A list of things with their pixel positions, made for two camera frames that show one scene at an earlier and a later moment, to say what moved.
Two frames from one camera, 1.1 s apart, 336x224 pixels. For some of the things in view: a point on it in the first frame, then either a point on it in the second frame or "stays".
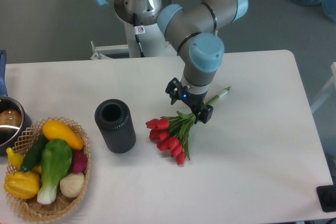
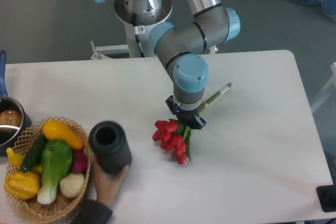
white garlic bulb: x=71 y=185 stays
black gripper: x=194 y=100 → x=190 y=117
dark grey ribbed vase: x=114 y=119 → x=111 y=147
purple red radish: x=79 y=161 stays
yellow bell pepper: x=22 y=185 stays
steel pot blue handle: x=14 y=122 stays
